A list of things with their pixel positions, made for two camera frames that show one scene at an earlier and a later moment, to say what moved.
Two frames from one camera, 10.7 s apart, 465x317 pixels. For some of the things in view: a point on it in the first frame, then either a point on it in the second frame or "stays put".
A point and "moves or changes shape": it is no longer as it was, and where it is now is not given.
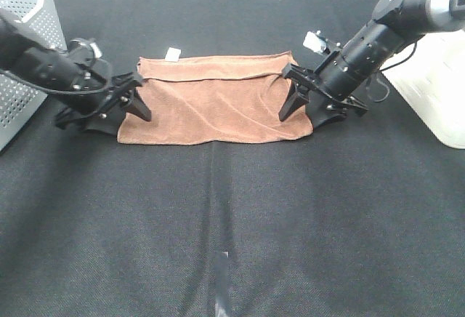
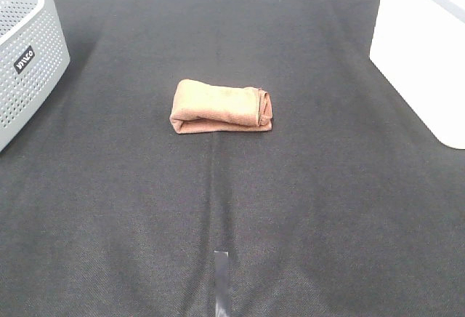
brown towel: (215, 98) moves or changes shape
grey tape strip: (221, 260) stays put
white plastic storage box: (431, 80) stays put
